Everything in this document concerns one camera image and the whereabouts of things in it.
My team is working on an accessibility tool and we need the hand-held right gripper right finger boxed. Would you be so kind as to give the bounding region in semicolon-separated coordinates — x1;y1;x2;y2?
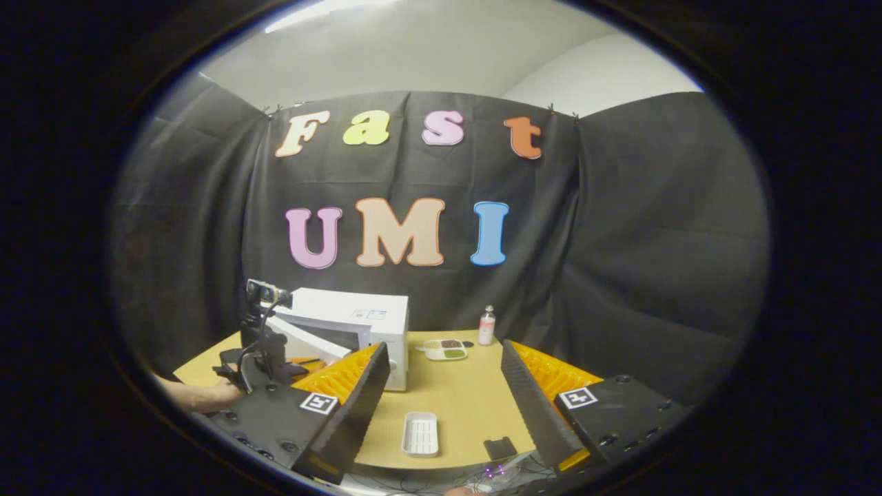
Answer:
500;339;692;476

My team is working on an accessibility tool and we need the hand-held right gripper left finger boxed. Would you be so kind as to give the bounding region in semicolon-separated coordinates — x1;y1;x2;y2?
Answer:
207;342;391;485

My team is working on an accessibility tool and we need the white microwave oven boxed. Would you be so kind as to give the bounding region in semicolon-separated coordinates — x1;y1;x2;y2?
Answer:
265;288;411;392

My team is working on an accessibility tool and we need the white ribbed rectangular tray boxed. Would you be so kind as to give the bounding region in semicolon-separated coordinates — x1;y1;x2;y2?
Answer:
402;412;440;457

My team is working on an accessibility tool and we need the white divided dish with beans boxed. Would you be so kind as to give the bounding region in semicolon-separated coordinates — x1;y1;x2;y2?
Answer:
422;338;468;362

